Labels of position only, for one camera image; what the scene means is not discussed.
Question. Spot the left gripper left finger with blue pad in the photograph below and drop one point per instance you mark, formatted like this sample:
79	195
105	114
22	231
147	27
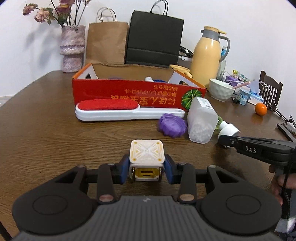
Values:
107	176

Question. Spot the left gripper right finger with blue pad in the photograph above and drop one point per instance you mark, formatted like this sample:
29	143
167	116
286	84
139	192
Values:
183	174

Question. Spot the cream cube toy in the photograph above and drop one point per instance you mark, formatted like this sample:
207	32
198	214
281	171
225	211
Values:
146	160

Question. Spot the purple ridged lid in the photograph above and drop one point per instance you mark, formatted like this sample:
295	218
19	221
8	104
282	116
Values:
172	125

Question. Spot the translucent plastic bottle white cap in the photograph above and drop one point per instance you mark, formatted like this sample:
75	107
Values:
203	122

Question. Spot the blue ridged lid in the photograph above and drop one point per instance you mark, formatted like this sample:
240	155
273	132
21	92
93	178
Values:
161	81

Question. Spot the person's right hand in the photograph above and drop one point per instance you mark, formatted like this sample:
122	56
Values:
277	184

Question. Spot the black phone on table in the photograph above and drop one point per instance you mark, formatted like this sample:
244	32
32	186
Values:
285	131

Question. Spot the orange fruit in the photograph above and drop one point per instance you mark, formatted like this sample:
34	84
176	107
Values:
261	109

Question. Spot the tissue pack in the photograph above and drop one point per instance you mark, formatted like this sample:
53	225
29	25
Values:
254	91

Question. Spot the dark wooden chair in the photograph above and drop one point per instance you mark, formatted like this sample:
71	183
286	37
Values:
270	90

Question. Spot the red white lint brush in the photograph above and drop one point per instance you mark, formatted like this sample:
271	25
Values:
119	110

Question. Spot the small yogurt cup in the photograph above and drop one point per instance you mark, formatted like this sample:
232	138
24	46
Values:
244	96

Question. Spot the white bowl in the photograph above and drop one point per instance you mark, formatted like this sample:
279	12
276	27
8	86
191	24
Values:
220	90

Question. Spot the red orange cardboard box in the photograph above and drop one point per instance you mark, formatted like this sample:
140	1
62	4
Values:
98	81

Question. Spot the clear glass bottle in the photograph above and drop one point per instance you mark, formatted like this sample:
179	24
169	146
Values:
222	65

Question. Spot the yellow mug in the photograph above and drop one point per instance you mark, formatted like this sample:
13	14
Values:
181	69

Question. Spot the yellow thermos jug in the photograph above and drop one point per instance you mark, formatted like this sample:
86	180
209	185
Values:
207	55

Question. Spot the black rice cooker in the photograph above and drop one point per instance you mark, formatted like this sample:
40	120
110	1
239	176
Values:
185	57

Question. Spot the brown paper bag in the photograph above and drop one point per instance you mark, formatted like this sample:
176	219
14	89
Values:
106	40

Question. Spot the pink knitted-look vase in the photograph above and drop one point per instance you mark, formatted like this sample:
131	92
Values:
72	48

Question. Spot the black paper bag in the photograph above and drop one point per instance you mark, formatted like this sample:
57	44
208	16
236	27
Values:
153	39

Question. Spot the dried pink flower bouquet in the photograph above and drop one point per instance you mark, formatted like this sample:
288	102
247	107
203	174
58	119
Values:
66	13

